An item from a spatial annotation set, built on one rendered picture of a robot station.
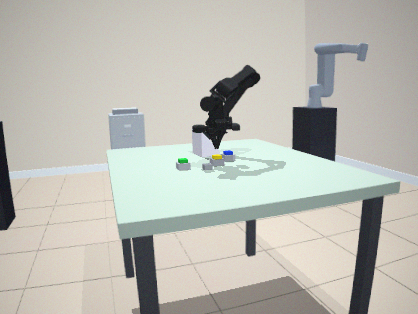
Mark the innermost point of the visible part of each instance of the blue button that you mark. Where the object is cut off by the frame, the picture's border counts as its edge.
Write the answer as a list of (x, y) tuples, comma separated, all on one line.
[(228, 156)]

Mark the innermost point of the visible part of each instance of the yellow button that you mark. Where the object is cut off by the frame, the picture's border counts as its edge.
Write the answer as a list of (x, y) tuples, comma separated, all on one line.
[(217, 160)]

